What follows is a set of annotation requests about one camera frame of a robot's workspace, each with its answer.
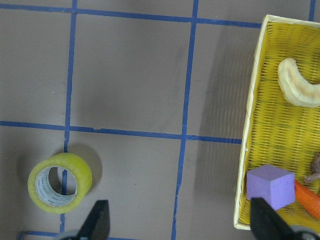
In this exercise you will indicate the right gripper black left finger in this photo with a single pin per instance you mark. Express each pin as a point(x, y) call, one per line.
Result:
point(97, 225)

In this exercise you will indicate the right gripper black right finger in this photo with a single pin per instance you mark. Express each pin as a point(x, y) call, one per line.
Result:
point(266, 224)

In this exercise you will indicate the yellow clear tape roll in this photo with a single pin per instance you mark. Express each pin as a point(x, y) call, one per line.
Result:
point(42, 193)

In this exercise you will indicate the purple foam cube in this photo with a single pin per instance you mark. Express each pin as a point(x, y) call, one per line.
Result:
point(275, 185)

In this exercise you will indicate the orange toy carrot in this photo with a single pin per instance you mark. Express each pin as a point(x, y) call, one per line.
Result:
point(308, 199)

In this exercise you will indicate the brown toy animal figure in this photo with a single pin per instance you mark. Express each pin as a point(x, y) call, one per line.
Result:
point(315, 170)

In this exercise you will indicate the yellow woven basket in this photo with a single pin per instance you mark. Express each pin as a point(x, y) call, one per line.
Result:
point(276, 132)

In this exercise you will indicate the pale banana toy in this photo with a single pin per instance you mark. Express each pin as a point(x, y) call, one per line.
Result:
point(295, 88)

